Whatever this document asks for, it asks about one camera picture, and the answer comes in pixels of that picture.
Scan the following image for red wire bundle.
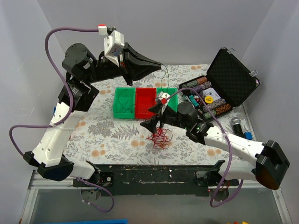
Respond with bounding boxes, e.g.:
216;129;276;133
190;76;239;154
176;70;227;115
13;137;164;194
146;127;173;150

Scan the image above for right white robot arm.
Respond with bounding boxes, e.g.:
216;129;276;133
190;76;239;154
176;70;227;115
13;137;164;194
141;102;290;190

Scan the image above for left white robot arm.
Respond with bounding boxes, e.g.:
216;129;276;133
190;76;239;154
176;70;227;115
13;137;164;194
23;43;161;187

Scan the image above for red plastic bin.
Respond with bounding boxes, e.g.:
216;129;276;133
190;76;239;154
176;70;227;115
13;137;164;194
135;87;157;119

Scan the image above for right green plastic bin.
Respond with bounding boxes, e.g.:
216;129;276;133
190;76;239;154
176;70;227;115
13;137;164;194
156;87;178;112

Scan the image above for green plastic bin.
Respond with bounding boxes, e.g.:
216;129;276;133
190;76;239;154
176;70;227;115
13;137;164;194
113;87;135;119
156;87;178;112

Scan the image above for yellow dealer button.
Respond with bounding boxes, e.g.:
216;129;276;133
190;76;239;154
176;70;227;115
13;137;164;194
204;96;214;104

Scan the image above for left green plastic bin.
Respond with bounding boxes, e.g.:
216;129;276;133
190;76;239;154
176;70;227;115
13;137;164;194
113;87;135;119

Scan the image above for white card deck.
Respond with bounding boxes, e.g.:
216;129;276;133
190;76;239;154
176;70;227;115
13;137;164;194
202;87;221;101

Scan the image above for black microphone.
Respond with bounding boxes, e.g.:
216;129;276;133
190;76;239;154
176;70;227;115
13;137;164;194
231;117;245;138

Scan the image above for black poker chip case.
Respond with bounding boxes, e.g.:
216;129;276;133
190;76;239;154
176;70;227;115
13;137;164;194
178;47;260;121

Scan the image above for floral table mat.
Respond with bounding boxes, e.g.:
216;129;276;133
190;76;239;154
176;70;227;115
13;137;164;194
64;64;253;165

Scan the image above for small blue toy brick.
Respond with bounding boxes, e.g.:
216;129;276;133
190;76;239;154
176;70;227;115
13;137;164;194
244;132;253;140

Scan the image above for blue plastic bin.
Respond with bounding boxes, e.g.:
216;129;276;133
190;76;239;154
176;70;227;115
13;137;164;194
43;219;128;224

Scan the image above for yellow red toy pieces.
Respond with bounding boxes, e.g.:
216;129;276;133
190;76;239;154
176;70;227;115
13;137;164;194
226;221;249;224

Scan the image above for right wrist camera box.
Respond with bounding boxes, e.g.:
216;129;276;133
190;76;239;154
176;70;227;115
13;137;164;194
157;91;170;109

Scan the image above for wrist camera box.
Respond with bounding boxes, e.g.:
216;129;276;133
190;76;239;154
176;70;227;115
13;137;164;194
157;91;170;109
98;23;124;63

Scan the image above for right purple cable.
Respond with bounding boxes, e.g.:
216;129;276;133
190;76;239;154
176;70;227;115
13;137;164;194
167;87;244;208

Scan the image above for purple cable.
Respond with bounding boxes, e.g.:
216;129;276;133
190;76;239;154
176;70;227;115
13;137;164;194
8;27;115;213
167;87;244;208

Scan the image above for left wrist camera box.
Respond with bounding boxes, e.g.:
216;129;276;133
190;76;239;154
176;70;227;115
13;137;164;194
98;23;124;63

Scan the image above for black table front frame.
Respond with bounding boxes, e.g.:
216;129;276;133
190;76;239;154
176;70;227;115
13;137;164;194
72;163;239;197

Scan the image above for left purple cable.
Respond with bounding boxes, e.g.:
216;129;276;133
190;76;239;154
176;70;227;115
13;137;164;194
8;27;115;213

